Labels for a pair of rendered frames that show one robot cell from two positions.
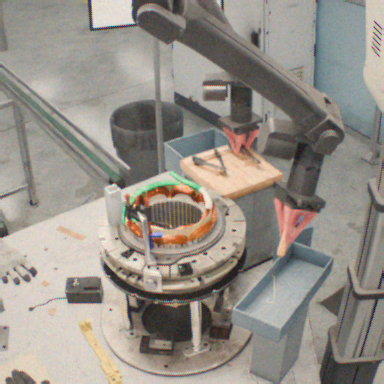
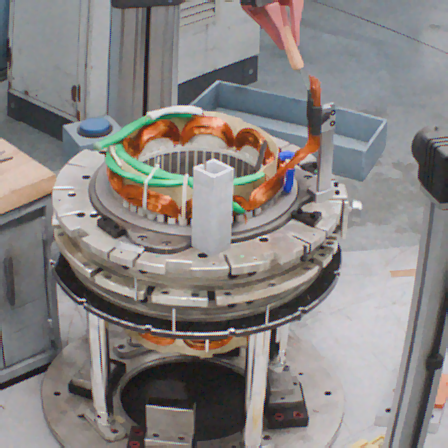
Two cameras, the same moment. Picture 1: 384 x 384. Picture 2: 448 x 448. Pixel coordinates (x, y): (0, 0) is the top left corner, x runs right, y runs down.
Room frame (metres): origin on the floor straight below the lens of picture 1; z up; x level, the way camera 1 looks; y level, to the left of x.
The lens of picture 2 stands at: (1.26, 1.26, 1.78)
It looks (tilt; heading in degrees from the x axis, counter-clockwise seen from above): 30 degrees down; 257
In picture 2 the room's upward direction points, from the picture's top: 2 degrees clockwise
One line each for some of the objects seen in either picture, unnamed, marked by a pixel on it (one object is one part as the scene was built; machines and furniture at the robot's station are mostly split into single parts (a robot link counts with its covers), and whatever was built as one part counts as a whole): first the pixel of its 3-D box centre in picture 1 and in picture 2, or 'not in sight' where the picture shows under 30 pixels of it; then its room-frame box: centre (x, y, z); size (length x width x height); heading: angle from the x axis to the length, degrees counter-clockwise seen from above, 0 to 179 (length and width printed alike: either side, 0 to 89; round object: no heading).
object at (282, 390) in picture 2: (161, 340); (283, 389); (0.89, 0.08, 0.83); 0.05 x 0.04 x 0.02; 84
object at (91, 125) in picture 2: not in sight; (94, 125); (1.08, -0.25, 1.04); 0.04 x 0.04 x 0.01
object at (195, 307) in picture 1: (195, 321); (280, 299); (0.88, 0.00, 0.91); 0.02 x 0.02 x 0.21
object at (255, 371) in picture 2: (124, 301); (254, 385); (0.95, 0.16, 0.91); 0.02 x 0.02 x 0.21
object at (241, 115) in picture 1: (241, 112); not in sight; (1.32, -0.13, 1.20); 0.10 x 0.07 x 0.07; 122
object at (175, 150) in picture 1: (200, 185); not in sight; (1.41, -0.03, 0.92); 0.17 x 0.11 x 0.28; 120
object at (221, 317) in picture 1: (222, 312); not in sight; (0.96, -0.07, 0.85); 0.06 x 0.04 x 0.05; 166
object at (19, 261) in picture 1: (9, 259); not in sight; (1.23, 0.55, 0.79); 0.24 x 0.12 x 0.02; 35
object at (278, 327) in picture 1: (280, 327); (283, 208); (0.83, -0.19, 0.92); 0.25 x 0.11 x 0.28; 144
